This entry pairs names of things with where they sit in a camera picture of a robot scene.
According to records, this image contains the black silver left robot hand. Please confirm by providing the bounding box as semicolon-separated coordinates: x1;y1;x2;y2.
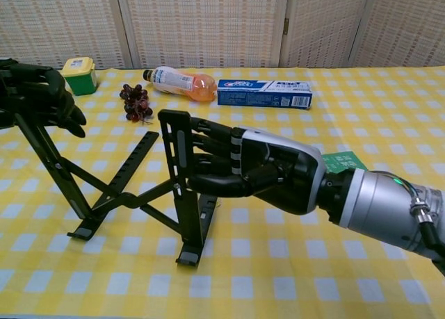
0;57;87;138

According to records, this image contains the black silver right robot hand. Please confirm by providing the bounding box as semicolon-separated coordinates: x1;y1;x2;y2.
186;117;330;218

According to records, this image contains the black folding laptop stand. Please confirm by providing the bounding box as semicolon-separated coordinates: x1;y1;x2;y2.
15;109;218;267

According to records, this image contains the green container with yellow lid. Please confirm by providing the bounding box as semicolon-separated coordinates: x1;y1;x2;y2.
61;56;99;97

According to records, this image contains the green sachet packet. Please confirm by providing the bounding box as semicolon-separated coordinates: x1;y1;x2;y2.
319;151;369;176

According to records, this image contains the woven folding screen panel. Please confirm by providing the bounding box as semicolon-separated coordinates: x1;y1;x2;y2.
280;0;373;69
0;0;140;69
347;0;445;68
116;0;289;69

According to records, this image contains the blue white toothpaste box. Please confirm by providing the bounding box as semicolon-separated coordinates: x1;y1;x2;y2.
217;78;313;110

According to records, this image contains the dark red grape bunch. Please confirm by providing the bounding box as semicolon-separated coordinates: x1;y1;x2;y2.
119;83;154;126

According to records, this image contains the yellow white checked tablecloth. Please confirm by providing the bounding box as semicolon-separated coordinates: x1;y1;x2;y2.
0;67;445;319

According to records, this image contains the orange drink plastic bottle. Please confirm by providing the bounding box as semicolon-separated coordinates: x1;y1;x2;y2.
142;65;218;103

